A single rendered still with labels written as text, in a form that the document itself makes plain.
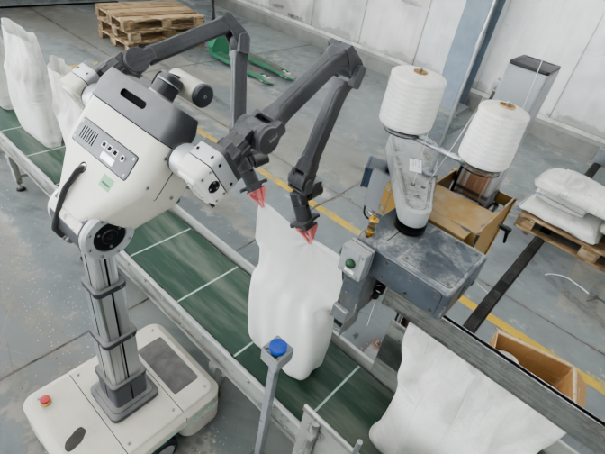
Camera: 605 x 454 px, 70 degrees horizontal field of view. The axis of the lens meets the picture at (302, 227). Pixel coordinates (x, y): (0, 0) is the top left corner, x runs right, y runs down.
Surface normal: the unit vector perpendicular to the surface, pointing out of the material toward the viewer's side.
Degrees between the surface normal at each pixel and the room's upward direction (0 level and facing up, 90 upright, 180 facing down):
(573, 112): 90
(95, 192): 50
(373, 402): 0
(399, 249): 0
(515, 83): 90
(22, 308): 0
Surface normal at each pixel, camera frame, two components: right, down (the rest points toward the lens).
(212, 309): 0.14, -0.78
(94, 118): -0.41, -0.21
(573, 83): -0.67, 0.38
